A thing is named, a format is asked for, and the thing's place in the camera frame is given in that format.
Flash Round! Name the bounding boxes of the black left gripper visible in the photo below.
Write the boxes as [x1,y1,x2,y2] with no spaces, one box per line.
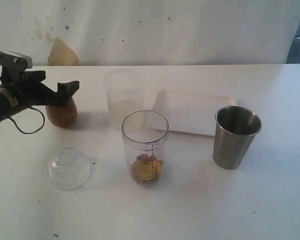
[0,67,80,108]

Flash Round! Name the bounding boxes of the brown wooden cup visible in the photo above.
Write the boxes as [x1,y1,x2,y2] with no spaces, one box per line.
[45,97,78,129]

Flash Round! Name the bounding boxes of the gold foil-wrapped chocolate coins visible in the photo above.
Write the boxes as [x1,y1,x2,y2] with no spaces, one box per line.
[130,153,163,186]

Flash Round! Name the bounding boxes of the stainless steel cup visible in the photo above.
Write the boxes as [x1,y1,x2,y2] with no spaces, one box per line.
[212,105,262,170]

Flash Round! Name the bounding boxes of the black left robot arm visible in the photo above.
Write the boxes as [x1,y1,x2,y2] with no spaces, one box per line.
[0,67,80,135]

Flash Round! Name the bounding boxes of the clear plastic shaker lid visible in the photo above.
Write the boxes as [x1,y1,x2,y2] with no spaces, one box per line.
[46,147,92,191]

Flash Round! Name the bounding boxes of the clear plastic shaker cup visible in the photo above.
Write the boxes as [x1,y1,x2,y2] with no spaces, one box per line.
[121,110,169,187]

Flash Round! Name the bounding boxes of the translucent plastic beaker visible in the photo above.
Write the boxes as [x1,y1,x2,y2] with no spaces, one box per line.
[103,68,144,131]

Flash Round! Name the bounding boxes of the white rectangular tray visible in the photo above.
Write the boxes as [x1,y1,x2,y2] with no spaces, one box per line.
[153,90,238,137]

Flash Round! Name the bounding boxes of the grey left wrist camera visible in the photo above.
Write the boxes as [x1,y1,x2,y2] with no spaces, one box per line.
[0,50,33,71]

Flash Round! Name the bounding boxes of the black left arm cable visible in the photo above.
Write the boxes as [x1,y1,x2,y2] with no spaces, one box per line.
[0,67,45,135]

